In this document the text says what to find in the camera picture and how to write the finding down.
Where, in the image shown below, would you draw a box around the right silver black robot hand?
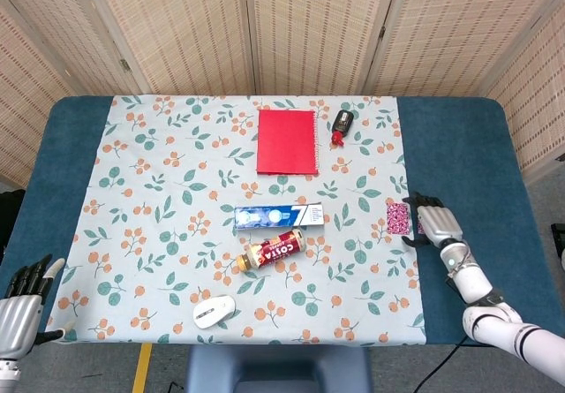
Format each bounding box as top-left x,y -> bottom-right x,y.
401,192 -> 463,249

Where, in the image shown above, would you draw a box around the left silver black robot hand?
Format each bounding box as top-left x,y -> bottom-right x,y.
0,253 -> 67,361

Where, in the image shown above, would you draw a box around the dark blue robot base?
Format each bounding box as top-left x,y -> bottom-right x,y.
185,344 -> 374,393

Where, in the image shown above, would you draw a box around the woven folding screen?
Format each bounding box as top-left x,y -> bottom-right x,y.
0,0 -> 565,182

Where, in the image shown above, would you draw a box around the blue felt table cover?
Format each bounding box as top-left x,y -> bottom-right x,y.
0,95 -> 561,348

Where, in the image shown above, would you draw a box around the black bag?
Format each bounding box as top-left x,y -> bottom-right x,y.
0,189 -> 26,257

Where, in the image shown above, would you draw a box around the black equipment box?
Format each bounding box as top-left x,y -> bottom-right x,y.
550,223 -> 565,257

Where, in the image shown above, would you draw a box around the yellow floor tape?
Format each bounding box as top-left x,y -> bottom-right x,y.
132,343 -> 154,393

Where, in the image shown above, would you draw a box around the black car key red tassel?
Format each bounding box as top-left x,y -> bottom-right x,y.
329,109 -> 354,148

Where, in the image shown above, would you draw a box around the Costa coffee bottle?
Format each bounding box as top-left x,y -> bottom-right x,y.
236,228 -> 307,275

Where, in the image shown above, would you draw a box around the blue white toothpaste box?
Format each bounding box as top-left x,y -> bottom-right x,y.
233,202 -> 326,231

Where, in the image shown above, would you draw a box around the red spiral notebook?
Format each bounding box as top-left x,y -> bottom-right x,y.
256,109 -> 320,177

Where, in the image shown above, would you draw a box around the white computer mouse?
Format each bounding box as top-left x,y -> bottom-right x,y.
192,294 -> 237,330

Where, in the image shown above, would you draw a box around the floral print tablecloth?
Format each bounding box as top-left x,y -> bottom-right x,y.
42,95 -> 427,346

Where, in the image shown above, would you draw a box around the black cable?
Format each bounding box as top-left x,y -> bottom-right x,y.
414,337 -> 471,393

